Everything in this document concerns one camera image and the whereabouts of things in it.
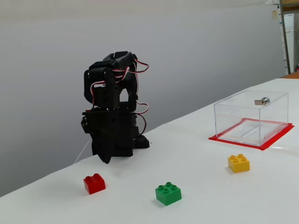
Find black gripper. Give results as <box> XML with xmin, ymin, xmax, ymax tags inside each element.
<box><xmin>80</xmin><ymin>111</ymin><xmax>118</xmax><ymax>165</ymax></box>

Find red lego brick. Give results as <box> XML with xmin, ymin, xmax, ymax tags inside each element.
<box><xmin>83</xmin><ymin>173</ymin><xmax>106</xmax><ymax>195</ymax></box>

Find green lego brick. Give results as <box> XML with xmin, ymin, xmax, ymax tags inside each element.
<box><xmin>155</xmin><ymin>182</ymin><xmax>182</xmax><ymax>206</ymax></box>

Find transparent plastic box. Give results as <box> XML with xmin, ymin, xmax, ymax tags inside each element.
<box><xmin>214</xmin><ymin>90</ymin><xmax>289</xmax><ymax>147</ymax></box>

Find yellow lego brick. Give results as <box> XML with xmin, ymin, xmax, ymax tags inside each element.
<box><xmin>228</xmin><ymin>154</ymin><xmax>250</xmax><ymax>174</ymax></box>

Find metal box lock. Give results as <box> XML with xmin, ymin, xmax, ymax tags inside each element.
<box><xmin>254</xmin><ymin>96</ymin><xmax>271</xmax><ymax>106</ymax></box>

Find brown wooden table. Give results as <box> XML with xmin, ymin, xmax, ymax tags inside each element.
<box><xmin>280</xmin><ymin>71</ymin><xmax>299</xmax><ymax>79</ymax></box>

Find white refrigerator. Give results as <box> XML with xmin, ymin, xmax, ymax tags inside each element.
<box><xmin>283</xmin><ymin>13</ymin><xmax>295</xmax><ymax>73</ymax></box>

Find wooden shelf board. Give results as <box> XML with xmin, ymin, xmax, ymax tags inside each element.
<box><xmin>281</xmin><ymin>1</ymin><xmax>299</xmax><ymax>11</ymax></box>

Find red white black servo cable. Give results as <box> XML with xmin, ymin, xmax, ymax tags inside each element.
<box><xmin>90</xmin><ymin>59</ymin><xmax>150</xmax><ymax>140</ymax></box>

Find red tape frame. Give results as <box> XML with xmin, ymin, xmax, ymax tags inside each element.
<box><xmin>208</xmin><ymin>118</ymin><xmax>295</xmax><ymax>151</ymax></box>

